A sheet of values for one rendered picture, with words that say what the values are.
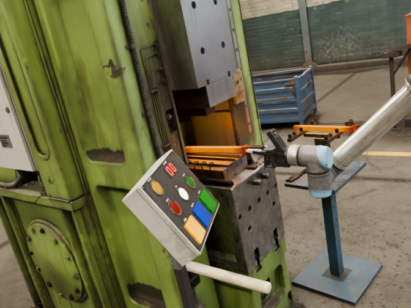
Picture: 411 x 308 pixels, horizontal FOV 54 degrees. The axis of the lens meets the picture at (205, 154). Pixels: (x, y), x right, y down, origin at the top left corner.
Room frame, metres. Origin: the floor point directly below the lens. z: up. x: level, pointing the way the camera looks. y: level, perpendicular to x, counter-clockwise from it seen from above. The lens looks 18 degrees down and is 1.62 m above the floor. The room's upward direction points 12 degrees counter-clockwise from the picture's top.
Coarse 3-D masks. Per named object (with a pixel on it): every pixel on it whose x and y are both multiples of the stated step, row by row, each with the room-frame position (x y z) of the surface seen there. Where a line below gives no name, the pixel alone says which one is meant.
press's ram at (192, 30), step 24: (168, 0) 1.69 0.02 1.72; (192, 0) 1.70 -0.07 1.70; (216, 0) 1.83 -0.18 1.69; (168, 24) 1.70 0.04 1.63; (192, 24) 1.68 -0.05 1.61; (216, 24) 1.80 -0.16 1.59; (168, 48) 1.72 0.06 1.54; (192, 48) 1.66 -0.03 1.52; (216, 48) 1.78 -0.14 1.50; (168, 72) 1.74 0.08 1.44; (192, 72) 1.66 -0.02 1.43; (216, 72) 1.75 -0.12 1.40
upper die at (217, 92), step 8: (224, 80) 1.79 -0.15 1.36; (232, 80) 1.84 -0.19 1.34; (200, 88) 1.71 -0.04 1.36; (208, 88) 1.70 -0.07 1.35; (216, 88) 1.74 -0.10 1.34; (224, 88) 1.78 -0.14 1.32; (232, 88) 1.83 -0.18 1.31; (176, 96) 1.80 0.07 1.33; (184, 96) 1.77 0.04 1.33; (192, 96) 1.74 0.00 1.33; (200, 96) 1.71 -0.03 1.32; (208, 96) 1.69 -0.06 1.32; (216, 96) 1.73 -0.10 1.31; (224, 96) 1.77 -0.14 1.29; (232, 96) 1.82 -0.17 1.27; (176, 104) 1.81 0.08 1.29; (184, 104) 1.78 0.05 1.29; (192, 104) 1.75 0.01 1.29; (200, 104) 1.72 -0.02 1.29; (208, 104) 1.69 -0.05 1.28; (216, 104) 1.72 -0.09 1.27
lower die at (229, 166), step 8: (192, 152) 1.99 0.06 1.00; (200, 152) 1.99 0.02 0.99; (208, 152) 1.96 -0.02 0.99; (216, 152) 1.93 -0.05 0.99; (192, 160) 1.89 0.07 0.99; (200, 160) 1.87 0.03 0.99; (208, 160) 1.84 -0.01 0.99; (216, 160) 1.82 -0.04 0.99; (224, 160) 1.79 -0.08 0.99; (232, 160) 1.76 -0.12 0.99; (240, 160) 1.80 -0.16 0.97; (192, 168) 1.80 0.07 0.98; (200, 168) 1.78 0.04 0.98; (208, 168) 1.76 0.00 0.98; (216, 168) 1.74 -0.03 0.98; (224, 168) 1.71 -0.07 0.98; (232, 168) 1.74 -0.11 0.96; (240, 168) 1.79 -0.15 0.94; (200, 176) 1.78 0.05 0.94; (208, 176) 1.74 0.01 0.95; (216, 176) 1.71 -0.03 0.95; (224, 176) 1.69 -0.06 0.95; (232, 176) 1.73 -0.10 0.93
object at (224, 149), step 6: (246, 144) 1.76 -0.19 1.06; (186, 150) 1.96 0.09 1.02; (192, 150) 1.93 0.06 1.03; (198, 150) 1.91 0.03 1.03; (204, 150) 1.88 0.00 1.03; (210, 150) 1.86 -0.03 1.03; (216, 150) 1.84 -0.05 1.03; (222, 150) 1.81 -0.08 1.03; (228, 150) 1.79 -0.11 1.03; (234, 150) 1.77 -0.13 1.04; (240, 150) 1.74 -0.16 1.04
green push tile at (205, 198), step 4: (204, 192) 1.36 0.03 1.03; (200, 196) 1.32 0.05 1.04; (204, 196) 1.34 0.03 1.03; (208, 196) 1.36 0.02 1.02; (204, 200) 1.32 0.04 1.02; (208, 200) 1.34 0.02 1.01; (212, 200) 1.36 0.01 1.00; (204, 204) 1.31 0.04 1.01; (208, 204) 1.32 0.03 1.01; (212, 204) 1.34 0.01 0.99; (216, 204) 1.36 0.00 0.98; (208, 208) 1.31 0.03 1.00; (212, 208) 1.32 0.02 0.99; (212, 212) 1.30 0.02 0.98
